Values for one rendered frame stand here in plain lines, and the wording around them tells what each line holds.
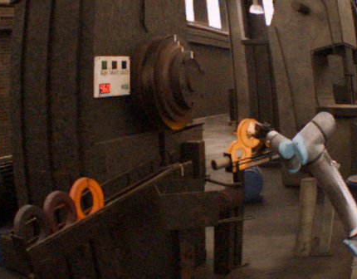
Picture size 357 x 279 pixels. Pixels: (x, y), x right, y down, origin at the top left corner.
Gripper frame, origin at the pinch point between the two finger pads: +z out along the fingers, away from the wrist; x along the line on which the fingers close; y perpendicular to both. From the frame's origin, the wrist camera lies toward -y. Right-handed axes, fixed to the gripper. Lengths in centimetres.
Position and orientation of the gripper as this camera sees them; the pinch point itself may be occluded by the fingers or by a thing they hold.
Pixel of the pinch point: (249, 129)
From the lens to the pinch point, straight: 264.9
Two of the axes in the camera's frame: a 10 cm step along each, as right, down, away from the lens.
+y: 0.9, -9.4, -3.4
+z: -4.6, -3.4, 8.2
